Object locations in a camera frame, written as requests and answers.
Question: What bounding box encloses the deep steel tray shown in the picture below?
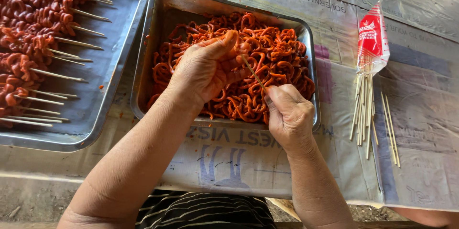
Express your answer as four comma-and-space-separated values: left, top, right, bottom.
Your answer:
130, 0, 322, 133

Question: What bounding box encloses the thin bamboo skewer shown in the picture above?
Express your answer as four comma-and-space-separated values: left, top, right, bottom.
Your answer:
240, 54, 268, 93

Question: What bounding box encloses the person's black striped shirt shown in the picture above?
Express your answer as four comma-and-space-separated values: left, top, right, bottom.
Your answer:
135, 190, 277, 229

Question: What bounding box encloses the printed plastic table cover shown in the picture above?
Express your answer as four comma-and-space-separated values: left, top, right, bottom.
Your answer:
0, 0, 459, 212

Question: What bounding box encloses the heap of orange marinated intestines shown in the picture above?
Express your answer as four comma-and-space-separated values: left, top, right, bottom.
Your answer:
146, 11, 316, 125

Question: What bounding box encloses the bundle of bamboo sticks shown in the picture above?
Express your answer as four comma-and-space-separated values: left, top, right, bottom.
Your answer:
349, 55, 379, 160

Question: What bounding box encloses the pale marinated intestine piece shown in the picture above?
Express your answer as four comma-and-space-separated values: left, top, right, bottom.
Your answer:
236, 42, 252, 65

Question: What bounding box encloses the person's bare leg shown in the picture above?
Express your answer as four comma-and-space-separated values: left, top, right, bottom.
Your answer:
390, 206, 459, 229

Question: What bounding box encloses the person's right hand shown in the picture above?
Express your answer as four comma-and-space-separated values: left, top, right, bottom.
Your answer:
264, 83, 317, 151

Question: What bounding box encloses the loose bamboo skewer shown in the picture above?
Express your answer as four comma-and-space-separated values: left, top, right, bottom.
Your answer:
380, 92, 398, 165
384, 94, 401, 168

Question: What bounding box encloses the flat steel tray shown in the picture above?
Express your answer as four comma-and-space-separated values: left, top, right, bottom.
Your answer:
0, 0, 156, 153

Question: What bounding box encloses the red white plastic skewer packet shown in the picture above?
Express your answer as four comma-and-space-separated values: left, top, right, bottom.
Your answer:
356, 0, 391, 76

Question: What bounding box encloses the row of skewered intestine sticks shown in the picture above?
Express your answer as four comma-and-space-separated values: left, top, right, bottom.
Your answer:
0, 0, 124, 129

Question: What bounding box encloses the person's left hand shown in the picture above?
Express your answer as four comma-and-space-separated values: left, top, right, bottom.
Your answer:
168, 30, 252, 110

